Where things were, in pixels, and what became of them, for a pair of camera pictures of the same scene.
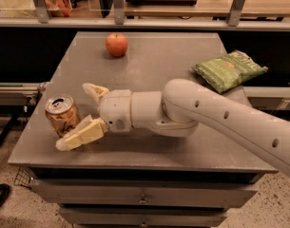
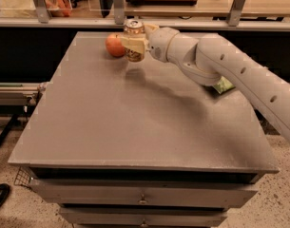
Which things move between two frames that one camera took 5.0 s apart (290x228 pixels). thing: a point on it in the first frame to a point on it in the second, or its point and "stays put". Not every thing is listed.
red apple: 117,44 stays put
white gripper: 115,109 to 160,43
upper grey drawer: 146,192 stays put
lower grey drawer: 96,216 stays put
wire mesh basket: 23,177 stays put
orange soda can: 62,114 to 134,28
